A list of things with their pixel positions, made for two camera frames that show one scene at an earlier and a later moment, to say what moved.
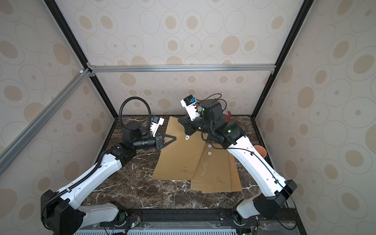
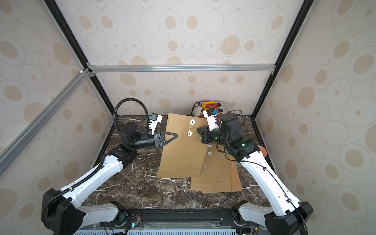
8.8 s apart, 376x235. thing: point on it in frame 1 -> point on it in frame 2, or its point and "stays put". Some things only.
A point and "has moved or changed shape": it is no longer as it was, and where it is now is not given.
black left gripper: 159,141 stays put
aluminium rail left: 15,146 stays put
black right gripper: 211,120 -> 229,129
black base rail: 171,217 stays put
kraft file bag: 177,160 has moved or changed shape
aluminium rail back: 95,68 stays put
